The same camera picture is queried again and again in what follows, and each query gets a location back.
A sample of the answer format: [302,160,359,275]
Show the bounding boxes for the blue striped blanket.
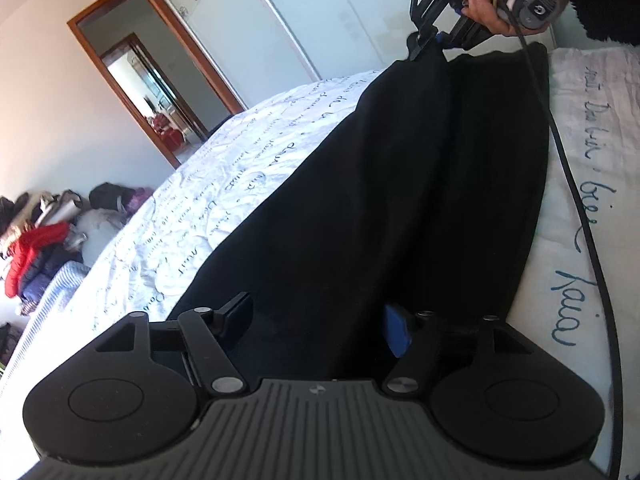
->
[19,260,92,333]

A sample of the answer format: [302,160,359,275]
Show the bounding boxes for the black cable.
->
[514,25,626,480]

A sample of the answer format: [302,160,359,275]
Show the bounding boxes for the red jacket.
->
[4,222,71,298]

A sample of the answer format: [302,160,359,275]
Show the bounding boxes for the person's right forearm black sleeve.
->
[547,0,640,47]

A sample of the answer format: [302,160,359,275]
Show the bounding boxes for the black pants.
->
[167,42,551,381]

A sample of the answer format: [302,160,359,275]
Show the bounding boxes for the white wardrobe sliding door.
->
[135,0,431,111]

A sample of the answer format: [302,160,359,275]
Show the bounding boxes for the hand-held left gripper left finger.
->
[92,291,253,396]

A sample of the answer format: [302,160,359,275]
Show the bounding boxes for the purple cloth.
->
[127,187,155,213]

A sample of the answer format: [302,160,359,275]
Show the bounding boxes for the wooden door frame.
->
[67,0,248,171]

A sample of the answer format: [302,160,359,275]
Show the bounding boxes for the pale grey bag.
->
[76,207,127,262]

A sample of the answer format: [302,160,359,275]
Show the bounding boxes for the pile of clothes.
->
[0,189,86,321]

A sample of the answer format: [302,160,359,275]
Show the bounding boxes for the black bag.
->
[89,182,132,212]

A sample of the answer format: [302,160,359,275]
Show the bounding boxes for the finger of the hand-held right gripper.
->
[434,24,497,54]
[406,0,448,61]

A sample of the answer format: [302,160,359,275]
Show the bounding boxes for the red gift boxes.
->
[147,114,187,153]

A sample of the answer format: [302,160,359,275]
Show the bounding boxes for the white printed bedsheet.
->
[0,47,640,480]

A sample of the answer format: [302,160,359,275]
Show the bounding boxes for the navy jacket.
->
[20,252,83,301]

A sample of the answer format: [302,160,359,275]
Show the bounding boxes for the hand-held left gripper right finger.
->
[382,305,526,396]

